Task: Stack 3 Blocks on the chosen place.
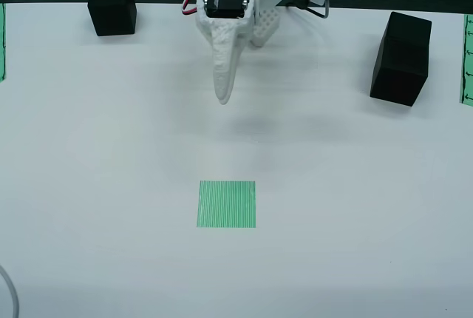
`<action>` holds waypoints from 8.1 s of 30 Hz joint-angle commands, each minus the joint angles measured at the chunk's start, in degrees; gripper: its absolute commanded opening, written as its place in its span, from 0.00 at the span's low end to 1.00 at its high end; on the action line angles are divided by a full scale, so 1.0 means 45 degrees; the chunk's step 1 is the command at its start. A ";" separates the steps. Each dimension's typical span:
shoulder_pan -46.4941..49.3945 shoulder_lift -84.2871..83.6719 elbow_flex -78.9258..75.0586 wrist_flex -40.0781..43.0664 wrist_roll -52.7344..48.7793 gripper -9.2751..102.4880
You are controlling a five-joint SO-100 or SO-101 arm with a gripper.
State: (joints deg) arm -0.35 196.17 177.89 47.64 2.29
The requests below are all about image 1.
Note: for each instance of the green paper strip with arrows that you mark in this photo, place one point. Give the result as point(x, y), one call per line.
point(467, 59)

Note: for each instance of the green striped square marker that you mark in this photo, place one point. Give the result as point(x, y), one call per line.
point(225, 203)

